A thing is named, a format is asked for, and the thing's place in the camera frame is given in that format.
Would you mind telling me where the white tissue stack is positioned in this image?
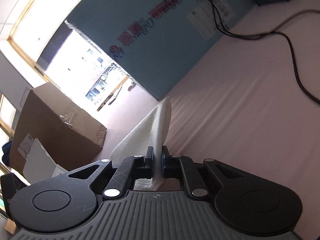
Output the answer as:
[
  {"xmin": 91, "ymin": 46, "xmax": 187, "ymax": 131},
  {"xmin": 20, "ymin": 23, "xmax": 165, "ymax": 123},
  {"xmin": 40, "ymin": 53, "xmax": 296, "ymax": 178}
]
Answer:
[{"xmin": 110, "ymin": 97, "xmax": 171, "ymax": 191}]

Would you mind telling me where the black cable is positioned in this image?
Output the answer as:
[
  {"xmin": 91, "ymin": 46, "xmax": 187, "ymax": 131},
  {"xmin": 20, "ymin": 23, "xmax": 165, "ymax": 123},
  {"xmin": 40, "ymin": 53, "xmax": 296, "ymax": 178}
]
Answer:
[{"xmin": 195, "ymin": 0, "xmax": 320, "ymax": 104}]

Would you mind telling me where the blue cloth behind box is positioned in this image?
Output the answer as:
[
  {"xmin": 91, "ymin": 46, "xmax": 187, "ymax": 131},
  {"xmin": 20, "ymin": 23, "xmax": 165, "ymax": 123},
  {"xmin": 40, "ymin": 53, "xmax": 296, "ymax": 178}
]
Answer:
[{"xmin": 2, "ymin": 140, "xmax": 12, "ymax": 166}]

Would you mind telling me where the brown cardboard box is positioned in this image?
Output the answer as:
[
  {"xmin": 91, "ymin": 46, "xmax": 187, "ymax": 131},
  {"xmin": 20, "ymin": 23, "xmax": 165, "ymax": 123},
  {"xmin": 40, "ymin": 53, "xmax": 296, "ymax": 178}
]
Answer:
[{"xmin": 9, "ymin": 83, "xmax": 107, "ymax": 172}]

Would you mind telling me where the large teal box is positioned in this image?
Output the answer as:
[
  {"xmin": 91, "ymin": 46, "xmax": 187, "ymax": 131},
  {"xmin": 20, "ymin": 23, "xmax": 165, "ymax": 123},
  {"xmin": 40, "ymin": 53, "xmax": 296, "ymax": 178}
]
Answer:
[{"xmin": 66, "ymin": 0, "xmax": 254, "ymax": 100}]

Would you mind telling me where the white plastic storage box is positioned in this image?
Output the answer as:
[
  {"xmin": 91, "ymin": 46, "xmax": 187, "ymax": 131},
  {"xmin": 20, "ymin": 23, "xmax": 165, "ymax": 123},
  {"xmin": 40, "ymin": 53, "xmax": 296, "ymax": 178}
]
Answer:
[{"xmin": 23, "ymin": 139, "xmax": 67, "ymax": 184}]

